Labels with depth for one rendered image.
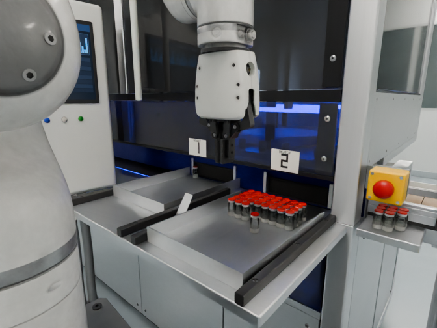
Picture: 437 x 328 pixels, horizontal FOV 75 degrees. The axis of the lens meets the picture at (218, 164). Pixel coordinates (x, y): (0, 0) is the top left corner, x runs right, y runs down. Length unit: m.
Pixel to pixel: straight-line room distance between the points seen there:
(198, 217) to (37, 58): 0.61
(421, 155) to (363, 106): 4.68
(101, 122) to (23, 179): 1.02
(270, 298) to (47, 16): 0.45
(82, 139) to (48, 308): 1.02
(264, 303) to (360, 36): 0.57
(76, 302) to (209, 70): 0.34
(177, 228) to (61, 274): 0.44
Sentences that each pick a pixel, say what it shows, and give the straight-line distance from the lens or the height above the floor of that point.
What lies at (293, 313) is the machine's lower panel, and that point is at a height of 0.56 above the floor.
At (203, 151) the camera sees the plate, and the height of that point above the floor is 1.01.
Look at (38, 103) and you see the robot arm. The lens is 0.22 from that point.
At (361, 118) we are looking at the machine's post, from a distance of 0.73.
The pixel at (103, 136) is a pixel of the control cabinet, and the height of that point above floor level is 1.03.
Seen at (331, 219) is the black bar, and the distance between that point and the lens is 0.76.
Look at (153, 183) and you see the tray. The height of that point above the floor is 0.89.
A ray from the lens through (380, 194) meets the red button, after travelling 0.71.
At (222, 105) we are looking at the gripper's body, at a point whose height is 1.18.
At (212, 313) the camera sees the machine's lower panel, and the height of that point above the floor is 0.37.
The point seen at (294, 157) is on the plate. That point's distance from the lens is 0.79.
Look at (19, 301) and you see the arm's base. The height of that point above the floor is 1.03.
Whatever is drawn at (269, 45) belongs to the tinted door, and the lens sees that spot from 0.85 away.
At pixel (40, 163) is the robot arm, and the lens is 0.33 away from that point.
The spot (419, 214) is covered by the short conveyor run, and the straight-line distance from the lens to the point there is 0.86.
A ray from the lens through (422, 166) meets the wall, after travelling 5.42.
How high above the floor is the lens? 1.19
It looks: 13 degrees down
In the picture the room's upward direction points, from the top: straight up
